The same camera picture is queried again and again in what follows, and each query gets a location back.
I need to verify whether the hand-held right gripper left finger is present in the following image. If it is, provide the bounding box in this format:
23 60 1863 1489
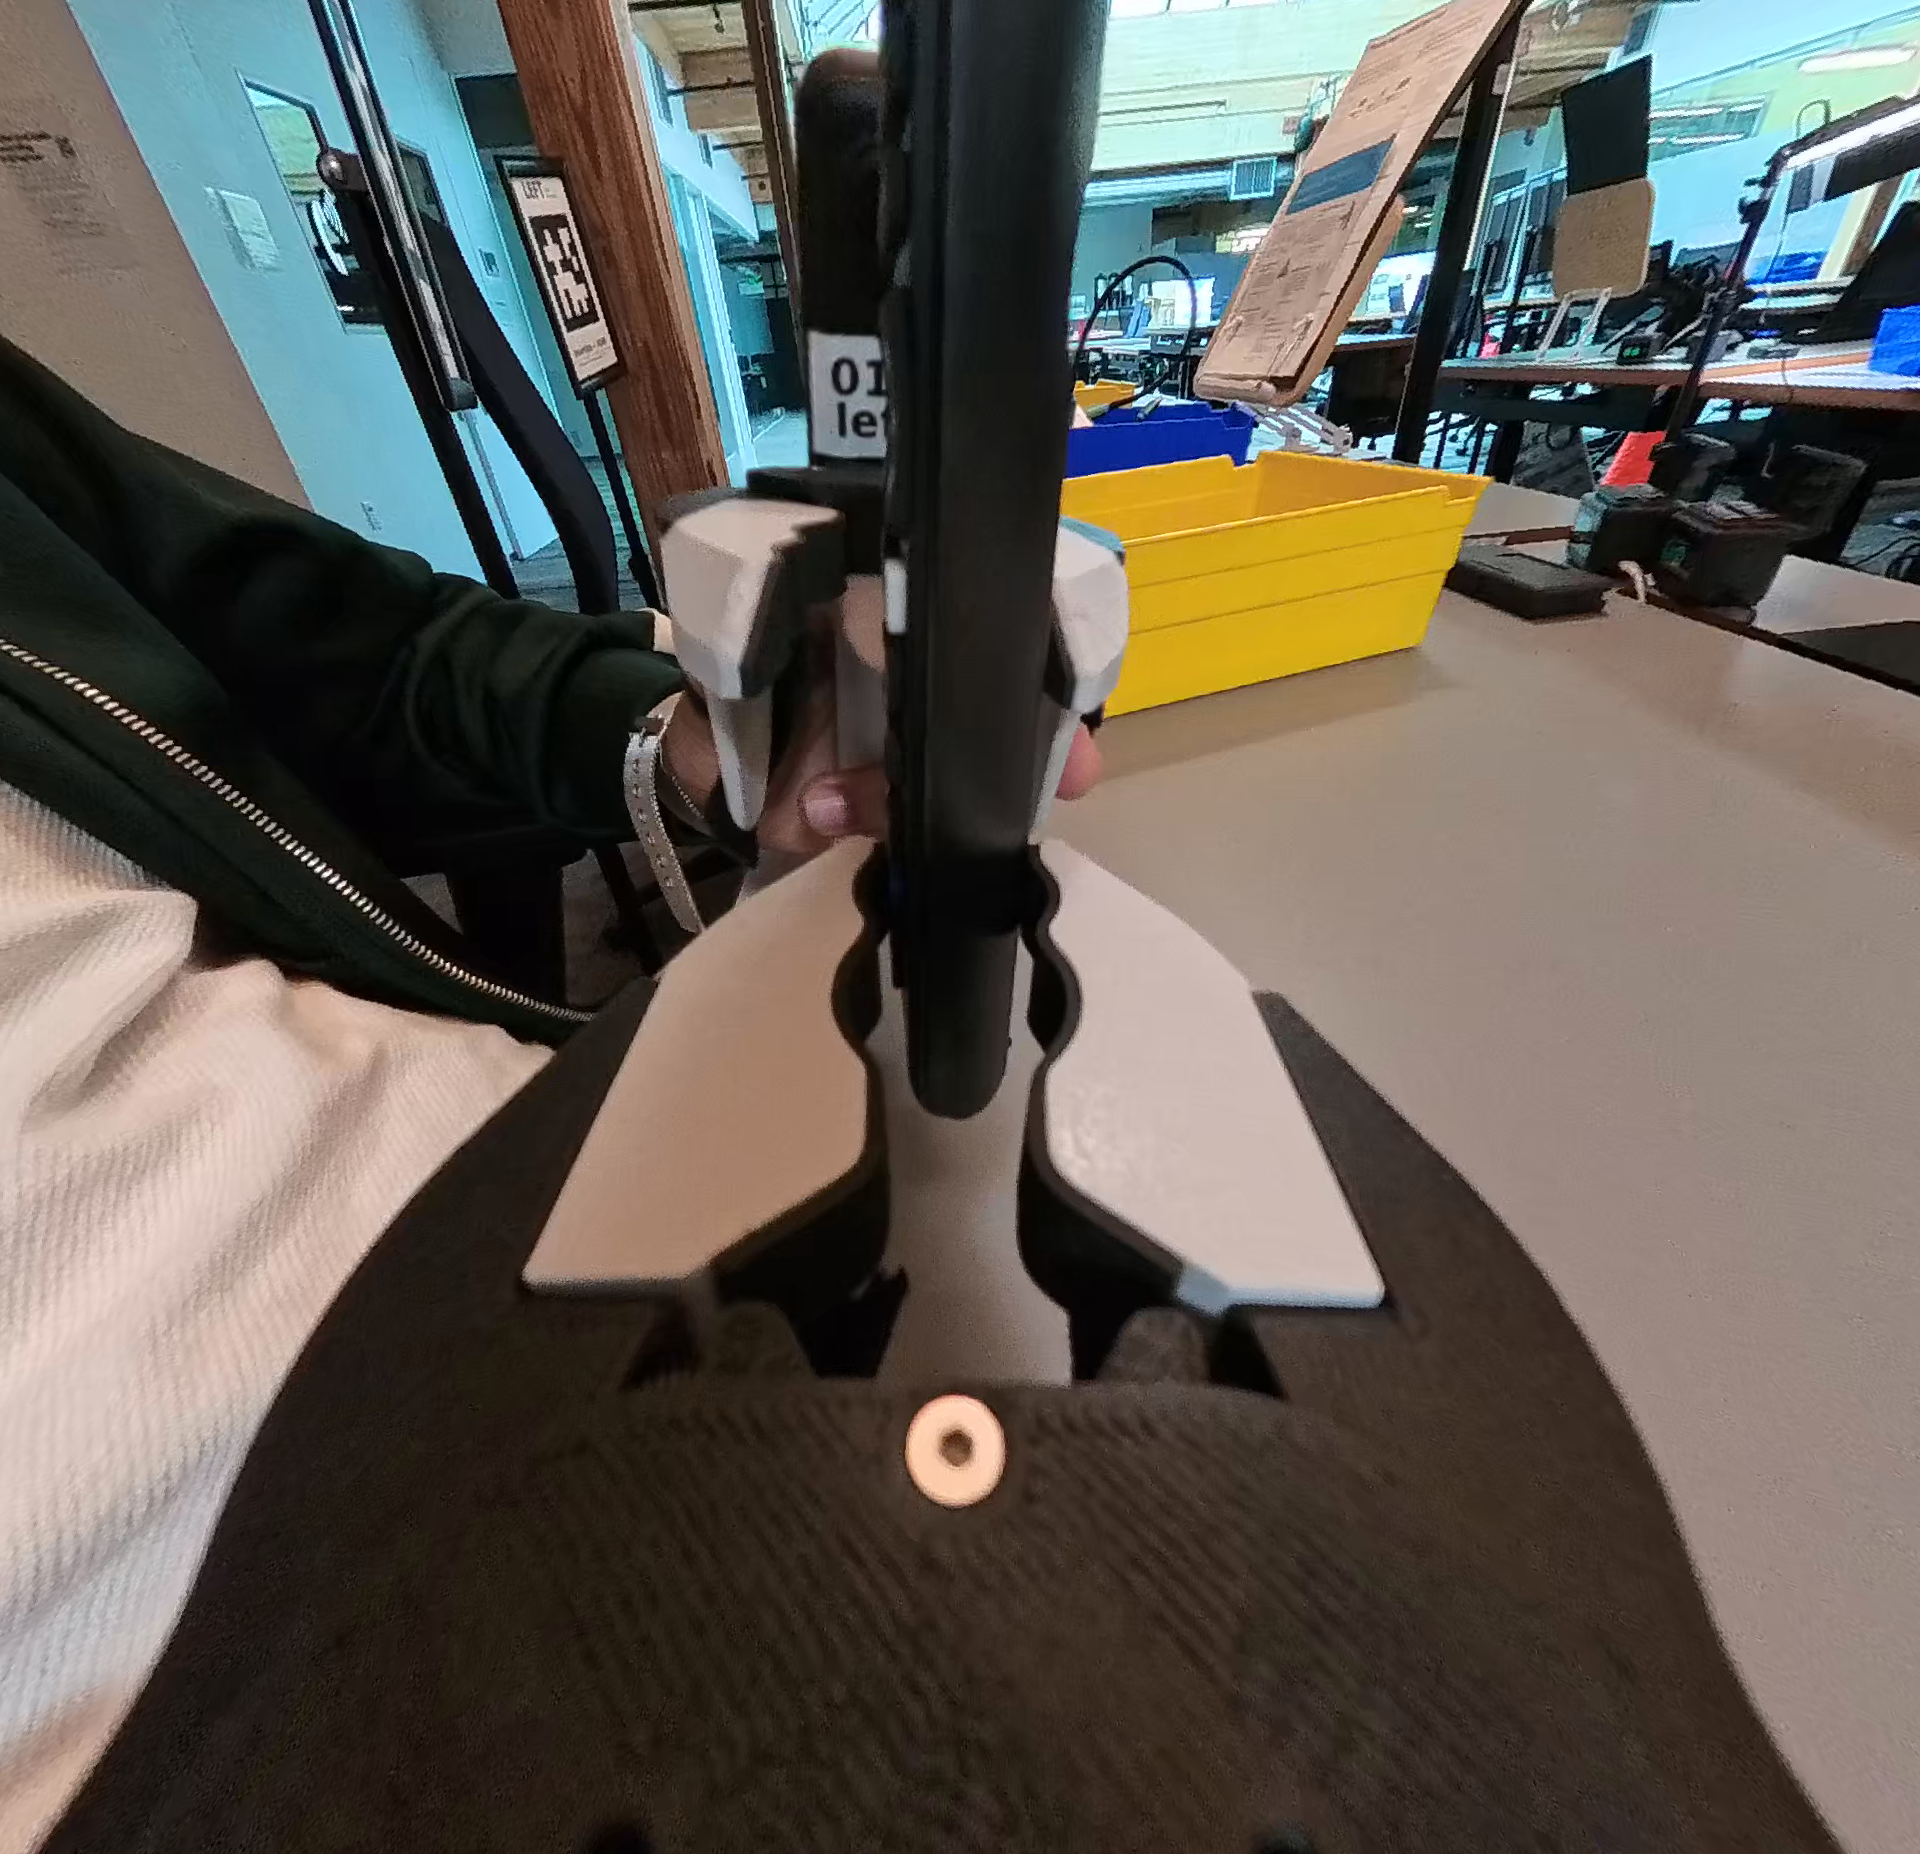
522 839 889 1374

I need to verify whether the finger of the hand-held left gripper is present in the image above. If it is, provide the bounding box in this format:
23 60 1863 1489
659 501 849 701
1042 523 1130 715

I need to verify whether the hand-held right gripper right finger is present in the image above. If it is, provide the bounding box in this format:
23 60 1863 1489
1020 839 1386 1374

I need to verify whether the black remote control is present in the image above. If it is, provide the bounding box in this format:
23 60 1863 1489
873 0 1118 1120

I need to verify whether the yellow plastic bin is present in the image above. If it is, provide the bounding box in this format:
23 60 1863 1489
1059 449 1492 715

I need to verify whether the person's left forearm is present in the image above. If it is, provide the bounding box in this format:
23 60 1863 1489
0 330 692 896

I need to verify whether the grey desk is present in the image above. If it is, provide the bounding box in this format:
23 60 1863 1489
875 481 1920 1854

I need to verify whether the black desk mat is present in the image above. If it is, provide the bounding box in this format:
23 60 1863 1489
1755 616 1920 694

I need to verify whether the person's left hand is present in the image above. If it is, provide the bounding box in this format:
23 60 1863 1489
659 639 1108 861

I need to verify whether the blue plastic bin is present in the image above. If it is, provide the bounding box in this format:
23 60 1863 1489
1068 401 1258 478

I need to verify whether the white wristband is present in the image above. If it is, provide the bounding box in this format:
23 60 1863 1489
621 710 705 936

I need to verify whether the wooden pillar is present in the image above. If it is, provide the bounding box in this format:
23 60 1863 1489
479 0 732 512

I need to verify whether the black round hoop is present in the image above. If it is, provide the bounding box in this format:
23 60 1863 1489
1087 254 1202 371

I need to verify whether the framed marker sign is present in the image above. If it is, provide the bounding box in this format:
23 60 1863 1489
498 158 631 401

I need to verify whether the black flat device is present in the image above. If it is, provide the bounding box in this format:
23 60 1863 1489
1448 551 1612 619

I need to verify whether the cardboard panel on stand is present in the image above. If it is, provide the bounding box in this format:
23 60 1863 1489
1193 0 1554 453

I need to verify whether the black battery charger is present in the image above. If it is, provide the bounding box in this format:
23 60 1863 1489
1662 499 1810 612
1570 484 1681 574

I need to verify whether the black vertical pole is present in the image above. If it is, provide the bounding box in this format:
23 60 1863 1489
1393 0 1546 464

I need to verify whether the person's torso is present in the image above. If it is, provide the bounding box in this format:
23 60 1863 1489
0 474 594 1854

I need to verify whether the small cardboard covered tablet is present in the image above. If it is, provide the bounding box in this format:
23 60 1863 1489
1549 178 1655 299

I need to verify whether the black background monitor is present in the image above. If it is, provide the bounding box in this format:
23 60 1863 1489
1559 58 1655 199

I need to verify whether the long wooden workbench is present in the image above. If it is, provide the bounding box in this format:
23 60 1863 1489
1334 330 1920 484

